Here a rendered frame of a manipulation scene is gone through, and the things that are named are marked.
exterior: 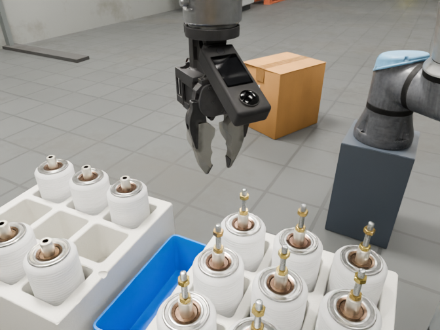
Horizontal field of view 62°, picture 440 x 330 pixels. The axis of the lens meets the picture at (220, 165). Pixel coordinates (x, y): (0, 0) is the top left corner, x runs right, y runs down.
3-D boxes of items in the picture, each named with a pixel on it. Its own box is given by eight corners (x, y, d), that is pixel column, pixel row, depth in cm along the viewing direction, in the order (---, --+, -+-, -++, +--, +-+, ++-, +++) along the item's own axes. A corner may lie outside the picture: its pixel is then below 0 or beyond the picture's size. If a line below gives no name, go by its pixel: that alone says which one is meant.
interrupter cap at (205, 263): (239, 279, 64) (239, 276, 64) (196, 279, 64) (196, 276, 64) (238, 248, 70) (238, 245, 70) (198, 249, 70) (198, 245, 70)
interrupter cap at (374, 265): (366, 284, 63) (367, 281, 63) (330, 258, 68) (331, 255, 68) (391, 264, 67) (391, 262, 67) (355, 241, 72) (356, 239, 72)
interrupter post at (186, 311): (188, 304, 60) (187, 290, 58) (196, 314, 58) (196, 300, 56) (175, 311, 58) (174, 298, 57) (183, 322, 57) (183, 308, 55)
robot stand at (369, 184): (338, 198, 126) (355, 118, 111) (394, 215, 119) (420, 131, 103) (324, 229, 113) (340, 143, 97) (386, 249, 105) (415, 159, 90)
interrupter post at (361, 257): (362, 268, 66) (366, 255, 65) (351, 260, 68) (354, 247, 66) (370, 262, 67) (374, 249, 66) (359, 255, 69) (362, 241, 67)
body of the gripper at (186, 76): (219, 96, 59) (219, 16, 52) (248, 115, 52) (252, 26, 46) (175, 105, 55) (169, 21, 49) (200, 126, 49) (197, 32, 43)
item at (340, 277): (349, 353, 71) (368, 289, 62) (311, 318, 78) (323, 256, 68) (377, 326, 76) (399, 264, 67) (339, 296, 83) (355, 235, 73)
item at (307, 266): (320, 309, 80) (334, 247, 70) (285, 328, 76) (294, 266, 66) (293, 279, 87) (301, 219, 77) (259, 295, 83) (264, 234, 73)
